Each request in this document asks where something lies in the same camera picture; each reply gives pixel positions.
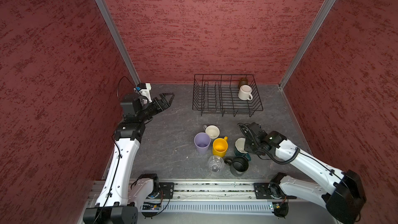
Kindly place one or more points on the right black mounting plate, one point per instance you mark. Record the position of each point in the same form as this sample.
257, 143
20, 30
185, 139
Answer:
267, 191

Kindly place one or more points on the small cream mug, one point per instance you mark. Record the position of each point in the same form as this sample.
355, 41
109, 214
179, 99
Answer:
212, 131

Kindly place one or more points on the brown gold textured cup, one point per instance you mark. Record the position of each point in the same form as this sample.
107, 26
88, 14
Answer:
243, 82

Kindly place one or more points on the clear glass cup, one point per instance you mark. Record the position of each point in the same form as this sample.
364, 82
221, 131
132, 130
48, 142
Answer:
216, 164

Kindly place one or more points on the black wire dish rack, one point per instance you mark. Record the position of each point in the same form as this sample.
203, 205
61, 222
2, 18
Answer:
218, 94

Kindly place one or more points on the lilac plastic cup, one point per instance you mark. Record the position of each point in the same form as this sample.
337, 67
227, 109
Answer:
202, 142

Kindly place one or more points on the black mug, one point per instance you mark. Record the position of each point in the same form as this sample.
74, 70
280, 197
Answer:
238, 165

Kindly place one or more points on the white mug red inside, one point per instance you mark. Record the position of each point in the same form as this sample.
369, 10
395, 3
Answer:
245, 93

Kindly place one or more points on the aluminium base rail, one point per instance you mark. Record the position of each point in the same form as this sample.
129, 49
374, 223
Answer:
206, 196

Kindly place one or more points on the yellow mug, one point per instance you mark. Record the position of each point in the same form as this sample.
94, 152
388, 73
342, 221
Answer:
220, 147

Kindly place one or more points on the black mounting plate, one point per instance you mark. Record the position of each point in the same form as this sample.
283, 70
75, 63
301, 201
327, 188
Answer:
267, 191
166, 190

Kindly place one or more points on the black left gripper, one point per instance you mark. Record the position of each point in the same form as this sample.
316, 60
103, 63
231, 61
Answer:
166, 104

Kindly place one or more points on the right aluminium corner post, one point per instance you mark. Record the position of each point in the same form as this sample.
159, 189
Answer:
315, 26

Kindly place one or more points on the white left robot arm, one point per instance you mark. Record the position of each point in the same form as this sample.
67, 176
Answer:
118, 203

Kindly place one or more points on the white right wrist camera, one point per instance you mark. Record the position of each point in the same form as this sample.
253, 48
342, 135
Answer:
257, 130

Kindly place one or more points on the aluminium corner post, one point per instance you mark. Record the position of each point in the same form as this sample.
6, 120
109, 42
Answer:
118, 39
315, 26

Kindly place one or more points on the left aluminium corner post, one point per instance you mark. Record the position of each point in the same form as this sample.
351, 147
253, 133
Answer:
118, 39

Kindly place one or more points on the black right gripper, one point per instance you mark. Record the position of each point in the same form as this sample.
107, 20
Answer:
247, 149

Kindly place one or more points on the dark green white-inside mug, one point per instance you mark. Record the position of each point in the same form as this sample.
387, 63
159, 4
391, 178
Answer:
239, 149

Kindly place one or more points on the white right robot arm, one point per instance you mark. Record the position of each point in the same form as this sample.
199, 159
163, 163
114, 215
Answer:
340, 193

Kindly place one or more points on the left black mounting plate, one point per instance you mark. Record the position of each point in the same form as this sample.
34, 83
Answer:
166, 190

